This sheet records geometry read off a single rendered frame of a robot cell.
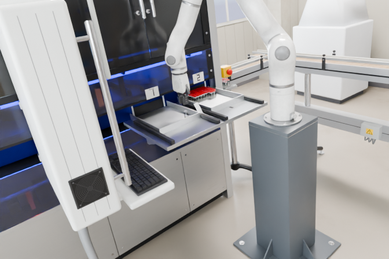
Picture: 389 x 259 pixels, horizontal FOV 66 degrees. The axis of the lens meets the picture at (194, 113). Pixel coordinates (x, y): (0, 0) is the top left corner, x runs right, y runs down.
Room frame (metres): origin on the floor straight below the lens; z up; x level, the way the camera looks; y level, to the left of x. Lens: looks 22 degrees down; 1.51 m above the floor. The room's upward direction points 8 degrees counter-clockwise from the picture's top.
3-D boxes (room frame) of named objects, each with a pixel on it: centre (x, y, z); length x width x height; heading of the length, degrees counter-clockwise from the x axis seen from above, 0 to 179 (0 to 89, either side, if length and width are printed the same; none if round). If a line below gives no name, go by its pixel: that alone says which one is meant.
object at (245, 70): (2.29, -0.40, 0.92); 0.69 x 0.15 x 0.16; 124
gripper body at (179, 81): (1.54, 0.05, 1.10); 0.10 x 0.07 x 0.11; 34
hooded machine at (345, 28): (3.88, -1.88, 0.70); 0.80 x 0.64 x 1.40; 34
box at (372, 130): (1.79, -1.17, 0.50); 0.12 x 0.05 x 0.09; 34
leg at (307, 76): (2.27, -0.93, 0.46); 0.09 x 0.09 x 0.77; 34
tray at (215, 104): (1.78, -0.11, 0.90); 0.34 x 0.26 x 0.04; 34
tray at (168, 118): (1.58, 0.17, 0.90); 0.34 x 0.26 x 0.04; 34
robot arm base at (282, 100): (1.41, -0.45, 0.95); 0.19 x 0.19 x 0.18
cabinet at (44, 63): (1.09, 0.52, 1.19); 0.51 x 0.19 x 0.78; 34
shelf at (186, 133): (1.62, -0.01, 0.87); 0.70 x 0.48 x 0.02; 124
